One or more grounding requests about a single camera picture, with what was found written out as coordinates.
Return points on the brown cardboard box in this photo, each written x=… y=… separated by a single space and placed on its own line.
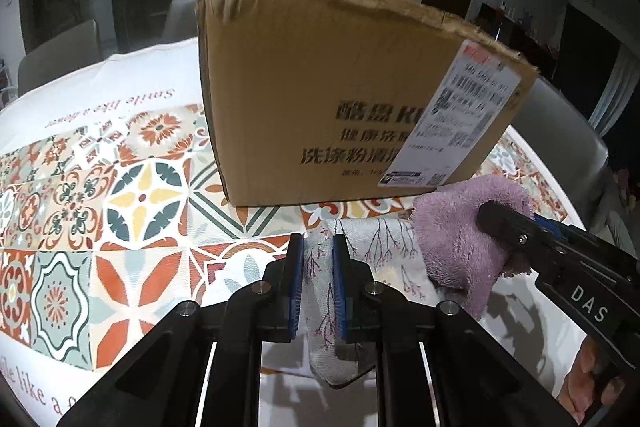
x=300 y=82

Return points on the purple fluffy towel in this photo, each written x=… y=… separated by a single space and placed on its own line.
x=450 y=247

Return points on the tile pattern tablecloth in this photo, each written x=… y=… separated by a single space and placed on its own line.
x=125 y=207

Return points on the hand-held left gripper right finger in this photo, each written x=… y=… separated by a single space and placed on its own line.
x=340 y=292

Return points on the dark sideboard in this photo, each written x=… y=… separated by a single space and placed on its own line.
x=520 y=37

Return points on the white floral print cloth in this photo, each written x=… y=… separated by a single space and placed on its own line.
x=392 y=257

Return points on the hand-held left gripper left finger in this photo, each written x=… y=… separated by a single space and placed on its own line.
x=296 y=287

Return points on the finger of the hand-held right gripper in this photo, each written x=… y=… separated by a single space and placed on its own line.
x=505 y=227
x=550 y=228

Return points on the grey dining chair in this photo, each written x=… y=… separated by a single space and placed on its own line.
x=180 y=17
x=565 y=132
x=60 y=57

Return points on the person's right hand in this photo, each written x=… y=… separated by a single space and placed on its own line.
x=590 y=379

